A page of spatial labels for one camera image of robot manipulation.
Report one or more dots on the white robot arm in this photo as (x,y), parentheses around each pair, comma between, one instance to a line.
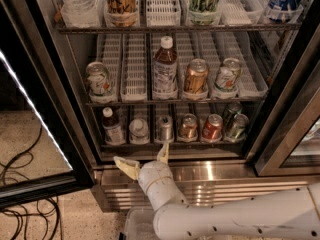
(293,214)

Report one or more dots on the red can bottom shelf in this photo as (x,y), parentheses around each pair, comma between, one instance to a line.
(212,129)

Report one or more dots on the white orange can middle right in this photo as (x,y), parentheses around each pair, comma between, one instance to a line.
(225,84)

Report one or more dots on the silver can bottom shelf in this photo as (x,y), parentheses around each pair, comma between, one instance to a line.
(164,131)

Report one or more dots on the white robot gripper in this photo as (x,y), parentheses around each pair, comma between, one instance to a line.
(154,173)

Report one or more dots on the empty white tray middle shelf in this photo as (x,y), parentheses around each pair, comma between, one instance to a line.
(134,68)

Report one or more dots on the green tall can top shelf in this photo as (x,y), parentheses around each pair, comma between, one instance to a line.
(203,12)

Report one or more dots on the blue white can top shelf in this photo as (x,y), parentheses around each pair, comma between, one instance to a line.
(282,10)

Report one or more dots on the brown tea bottle bottom shelf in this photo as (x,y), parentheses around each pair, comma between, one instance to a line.
(113,129)

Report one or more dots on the brown tea bottle middle shelf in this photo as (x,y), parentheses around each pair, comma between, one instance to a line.
(165,70)

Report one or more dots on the open fridge glass door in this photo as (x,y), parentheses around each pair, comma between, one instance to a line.
(42,143)

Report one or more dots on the brown tea bottle shelf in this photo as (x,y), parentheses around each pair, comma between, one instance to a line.
(165,70)
(113,129)

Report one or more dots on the gold can middle shelf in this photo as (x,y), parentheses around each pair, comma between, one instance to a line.
(195,82)

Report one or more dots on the gold can bottom shelf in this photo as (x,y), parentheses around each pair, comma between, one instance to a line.
(188,127)

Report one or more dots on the gold tall can top shelf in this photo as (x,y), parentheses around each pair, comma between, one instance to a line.
(121,13)

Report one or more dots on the white green can middle left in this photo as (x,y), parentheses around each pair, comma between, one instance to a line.
(100,86)

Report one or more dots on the clear water bottle white cap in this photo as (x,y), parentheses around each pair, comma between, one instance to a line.
(138,132)

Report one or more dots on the clear water bottle top shelf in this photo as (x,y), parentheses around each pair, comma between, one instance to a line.
(80,13)

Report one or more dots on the green can front bottom shelf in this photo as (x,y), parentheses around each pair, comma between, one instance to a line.
(235,131)

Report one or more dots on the green can rear bottom shelf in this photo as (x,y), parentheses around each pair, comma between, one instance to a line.
(230,110)

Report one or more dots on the stainless steel fridge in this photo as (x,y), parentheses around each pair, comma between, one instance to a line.
(278,60)

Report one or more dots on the clear plastic bin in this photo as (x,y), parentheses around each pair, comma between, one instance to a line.
(139,224)

